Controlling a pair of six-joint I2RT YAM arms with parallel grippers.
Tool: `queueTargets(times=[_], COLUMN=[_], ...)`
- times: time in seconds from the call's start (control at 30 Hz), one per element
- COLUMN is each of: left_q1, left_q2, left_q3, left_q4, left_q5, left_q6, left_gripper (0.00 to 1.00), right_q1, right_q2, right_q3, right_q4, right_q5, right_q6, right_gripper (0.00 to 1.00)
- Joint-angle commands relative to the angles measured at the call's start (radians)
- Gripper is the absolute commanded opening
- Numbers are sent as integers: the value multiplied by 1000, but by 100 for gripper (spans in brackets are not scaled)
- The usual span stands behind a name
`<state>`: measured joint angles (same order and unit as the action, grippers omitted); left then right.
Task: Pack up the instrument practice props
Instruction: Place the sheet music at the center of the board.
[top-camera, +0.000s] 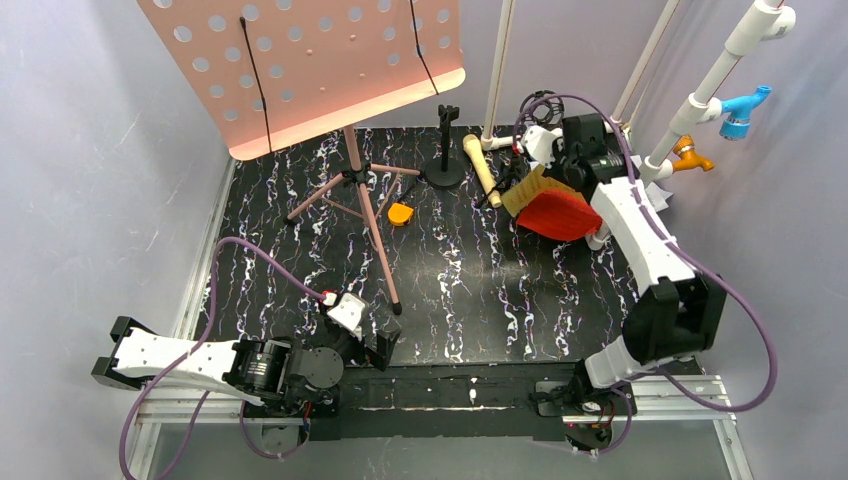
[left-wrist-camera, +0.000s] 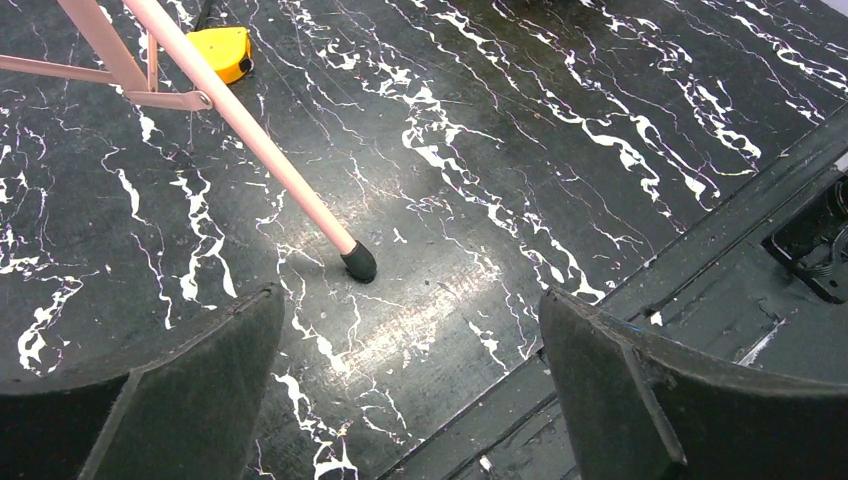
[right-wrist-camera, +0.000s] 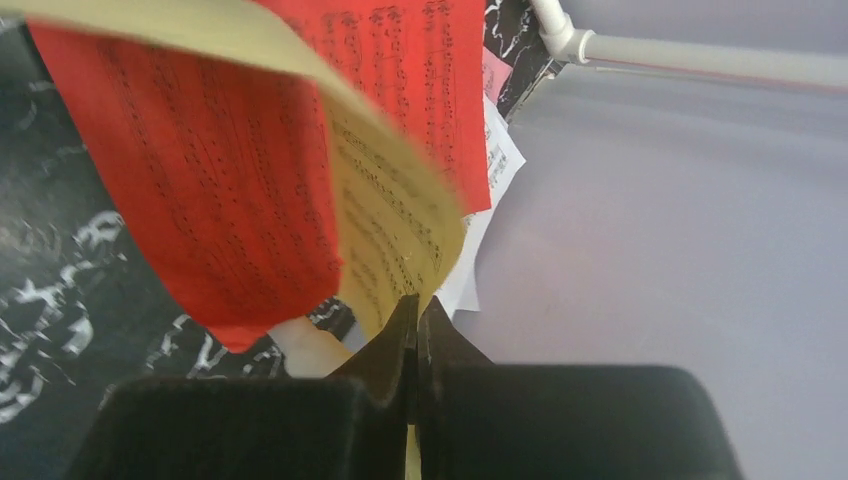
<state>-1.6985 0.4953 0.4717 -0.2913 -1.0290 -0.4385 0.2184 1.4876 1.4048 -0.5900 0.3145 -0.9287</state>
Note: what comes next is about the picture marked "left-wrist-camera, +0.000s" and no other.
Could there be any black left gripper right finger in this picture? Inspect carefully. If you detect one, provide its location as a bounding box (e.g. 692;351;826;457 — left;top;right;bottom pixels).
539;288;847;479

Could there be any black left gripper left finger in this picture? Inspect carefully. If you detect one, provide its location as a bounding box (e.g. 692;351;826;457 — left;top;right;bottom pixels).
1;283;285;479

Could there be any pink music stand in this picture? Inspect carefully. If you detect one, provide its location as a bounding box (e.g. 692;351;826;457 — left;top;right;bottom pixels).
1;1;377;283

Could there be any orange tape measure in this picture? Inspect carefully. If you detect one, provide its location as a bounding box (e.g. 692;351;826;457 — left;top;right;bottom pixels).
186;26;253;85

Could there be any right robot arm base mount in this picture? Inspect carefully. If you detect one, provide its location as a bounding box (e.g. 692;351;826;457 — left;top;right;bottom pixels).
762;175;847;304

